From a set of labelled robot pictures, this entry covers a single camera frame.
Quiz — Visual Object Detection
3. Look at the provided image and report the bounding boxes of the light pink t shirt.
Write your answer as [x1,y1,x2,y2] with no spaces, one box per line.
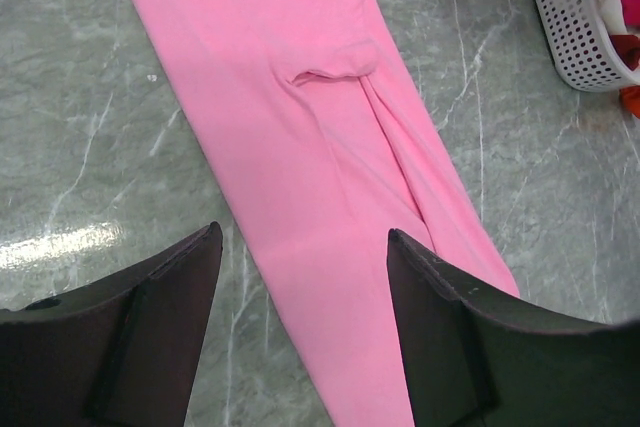
[133,0,518,426]

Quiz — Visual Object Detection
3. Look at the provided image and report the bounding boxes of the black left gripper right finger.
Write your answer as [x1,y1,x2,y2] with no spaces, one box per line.
[387,229,639,426]

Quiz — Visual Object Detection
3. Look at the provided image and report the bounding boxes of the dark red t shirt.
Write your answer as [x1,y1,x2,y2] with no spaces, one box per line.
[610,34,640,70]

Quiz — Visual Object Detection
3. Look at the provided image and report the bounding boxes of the orange t shirt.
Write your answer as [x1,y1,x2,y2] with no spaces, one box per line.
[619,86,640,119]

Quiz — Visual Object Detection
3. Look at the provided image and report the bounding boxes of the white plastic laundry basket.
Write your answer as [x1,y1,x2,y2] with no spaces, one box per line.
[535,0,639,93]

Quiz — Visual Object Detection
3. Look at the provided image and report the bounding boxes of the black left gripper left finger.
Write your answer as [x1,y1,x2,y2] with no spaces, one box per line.
[1,223,223,426]

